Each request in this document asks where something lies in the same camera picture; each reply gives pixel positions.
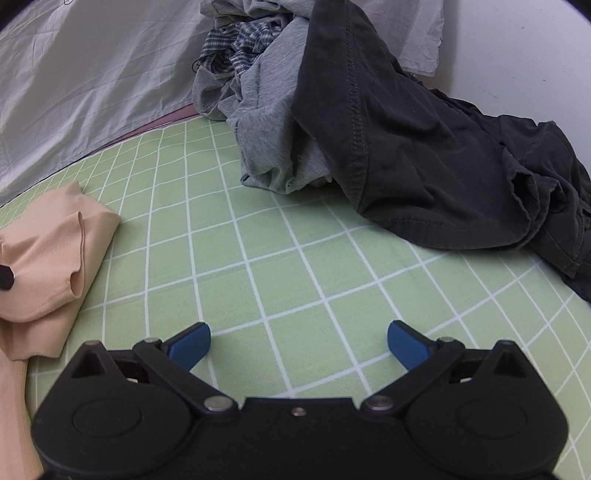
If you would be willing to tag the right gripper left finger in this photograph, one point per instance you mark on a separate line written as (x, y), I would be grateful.
(189, 346)

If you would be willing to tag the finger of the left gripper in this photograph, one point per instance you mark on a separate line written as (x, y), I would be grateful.
(7, 278)

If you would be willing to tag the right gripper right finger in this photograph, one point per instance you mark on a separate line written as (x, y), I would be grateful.
(410, 347)

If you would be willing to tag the peach long-sleeve sweater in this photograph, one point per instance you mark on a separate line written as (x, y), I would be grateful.
(55, 250)

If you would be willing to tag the green grid bed sheet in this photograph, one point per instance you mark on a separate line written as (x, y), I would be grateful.
(299, 290)

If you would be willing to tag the black crumpled garment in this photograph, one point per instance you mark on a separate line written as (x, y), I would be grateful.
(432, 169)

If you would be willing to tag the grey carrot-print quilt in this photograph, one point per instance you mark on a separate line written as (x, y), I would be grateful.
(66, 65)

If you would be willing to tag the pink under sheet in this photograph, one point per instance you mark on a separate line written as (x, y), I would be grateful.
(112, 131)

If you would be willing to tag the grey crumpled t-shirt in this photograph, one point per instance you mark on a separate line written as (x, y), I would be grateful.
(275, 153)

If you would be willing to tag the blue checkered shirt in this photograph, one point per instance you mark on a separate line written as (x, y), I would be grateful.
(233, 48)

